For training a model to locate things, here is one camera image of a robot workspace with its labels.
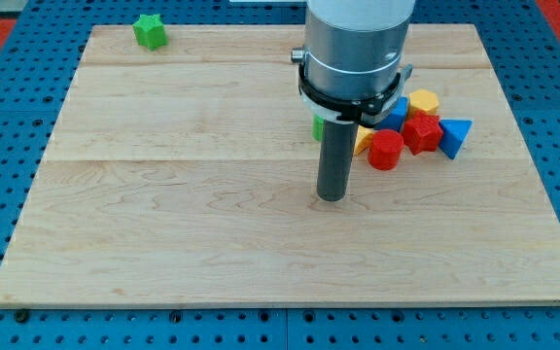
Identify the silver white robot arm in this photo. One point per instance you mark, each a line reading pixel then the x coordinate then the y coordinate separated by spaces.
pixel 353 48

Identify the green block behind rod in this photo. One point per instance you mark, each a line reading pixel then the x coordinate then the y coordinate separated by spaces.
pixel 317 128

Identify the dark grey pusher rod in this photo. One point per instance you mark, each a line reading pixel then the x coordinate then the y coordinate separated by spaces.
pixel 336 154

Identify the yellow block near rod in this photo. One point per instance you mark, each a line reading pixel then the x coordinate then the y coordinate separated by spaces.
pixel 363 139

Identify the wooden board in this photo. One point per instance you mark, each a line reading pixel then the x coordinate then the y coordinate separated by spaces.
pixel 185 178

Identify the red cylinder block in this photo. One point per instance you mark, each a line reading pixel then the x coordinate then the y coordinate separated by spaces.
pixel 385 149

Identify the blue cube block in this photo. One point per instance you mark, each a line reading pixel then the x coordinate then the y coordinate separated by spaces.
pixel 396 118

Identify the red star block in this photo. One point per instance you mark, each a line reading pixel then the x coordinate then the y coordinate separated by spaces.
pixel 422 133

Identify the yellow hexagon block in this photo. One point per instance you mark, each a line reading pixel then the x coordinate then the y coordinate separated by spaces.
pixel 422 100

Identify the blue triangle block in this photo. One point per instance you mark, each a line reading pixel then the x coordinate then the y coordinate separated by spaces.
pixel 454 135

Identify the green star block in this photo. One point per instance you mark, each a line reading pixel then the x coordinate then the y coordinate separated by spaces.
pixel 149 31

